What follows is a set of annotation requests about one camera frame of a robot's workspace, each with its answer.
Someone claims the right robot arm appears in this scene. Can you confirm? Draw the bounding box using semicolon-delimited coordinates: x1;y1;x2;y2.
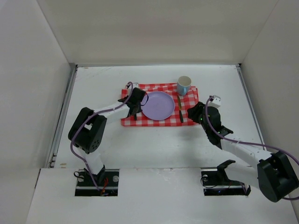
187;98;299;203

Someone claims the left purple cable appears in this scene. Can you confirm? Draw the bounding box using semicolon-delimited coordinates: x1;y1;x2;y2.
70;81;134;192

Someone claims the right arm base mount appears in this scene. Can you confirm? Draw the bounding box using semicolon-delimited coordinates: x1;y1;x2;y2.
200;160;251;196

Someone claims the purple cable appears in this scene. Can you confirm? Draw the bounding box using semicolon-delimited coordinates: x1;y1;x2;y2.
205;95;299;201
70;81;134;192

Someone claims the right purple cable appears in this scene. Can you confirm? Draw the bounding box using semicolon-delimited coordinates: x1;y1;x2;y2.
205;95;299;201

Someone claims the purple plastic plate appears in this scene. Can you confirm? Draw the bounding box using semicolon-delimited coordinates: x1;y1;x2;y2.
141;91;175;121

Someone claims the gold knife dark handle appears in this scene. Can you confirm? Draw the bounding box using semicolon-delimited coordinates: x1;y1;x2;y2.
177;95;184;123

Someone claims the light blue mug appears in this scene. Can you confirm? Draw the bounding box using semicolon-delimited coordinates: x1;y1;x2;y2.
177;76;192;96

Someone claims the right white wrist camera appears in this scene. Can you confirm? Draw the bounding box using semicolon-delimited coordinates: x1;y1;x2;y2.
209;95;221;108

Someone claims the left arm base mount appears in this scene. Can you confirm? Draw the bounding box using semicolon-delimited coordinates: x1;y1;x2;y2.
73;167;120;197

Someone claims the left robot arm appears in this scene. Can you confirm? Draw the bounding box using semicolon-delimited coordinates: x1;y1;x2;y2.
68;87;147;180

